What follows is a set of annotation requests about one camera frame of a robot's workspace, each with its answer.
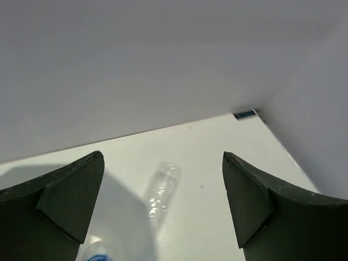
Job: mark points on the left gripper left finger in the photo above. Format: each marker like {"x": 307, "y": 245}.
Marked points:
{"x": 48, "y": 217}

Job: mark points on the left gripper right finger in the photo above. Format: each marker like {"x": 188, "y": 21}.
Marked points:
{"x": 276, "y": 220}

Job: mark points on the clear bottle blue cap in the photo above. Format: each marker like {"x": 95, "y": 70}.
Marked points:
{"x": 96, "y": 248}

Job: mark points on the clear crushed bottle no label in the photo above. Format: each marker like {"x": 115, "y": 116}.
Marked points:
{"x": 161, "y": 189}

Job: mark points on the white octagonal plastic bin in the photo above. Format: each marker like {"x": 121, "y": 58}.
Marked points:
{"x": 121, "y": 218}

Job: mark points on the right blue table sticker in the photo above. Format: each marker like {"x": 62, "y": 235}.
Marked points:
{"x": 244, "y": 114}

